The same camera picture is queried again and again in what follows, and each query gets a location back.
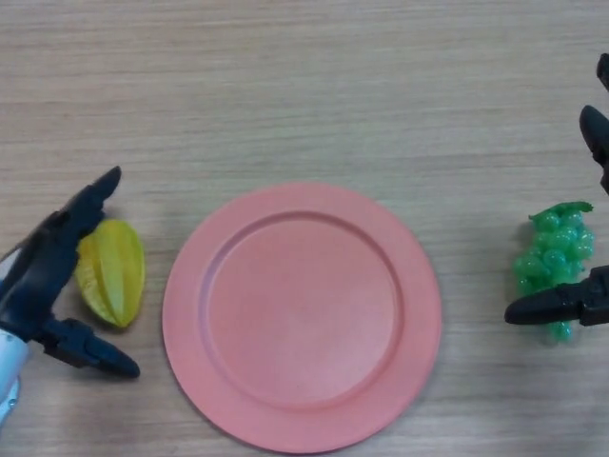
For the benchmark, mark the yellow starfruit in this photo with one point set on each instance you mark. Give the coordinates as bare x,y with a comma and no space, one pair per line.
114,271

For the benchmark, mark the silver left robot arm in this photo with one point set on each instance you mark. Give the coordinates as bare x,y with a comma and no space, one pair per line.
9,371

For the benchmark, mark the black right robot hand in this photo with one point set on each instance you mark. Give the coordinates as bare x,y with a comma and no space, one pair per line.
547,307

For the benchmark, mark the pink round plate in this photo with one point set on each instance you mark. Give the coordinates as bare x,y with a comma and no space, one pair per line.
302,319

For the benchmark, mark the green grape bunch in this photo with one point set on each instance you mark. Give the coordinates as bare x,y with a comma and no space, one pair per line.
552,247

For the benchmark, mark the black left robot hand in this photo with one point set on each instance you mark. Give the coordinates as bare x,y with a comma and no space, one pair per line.
43,271

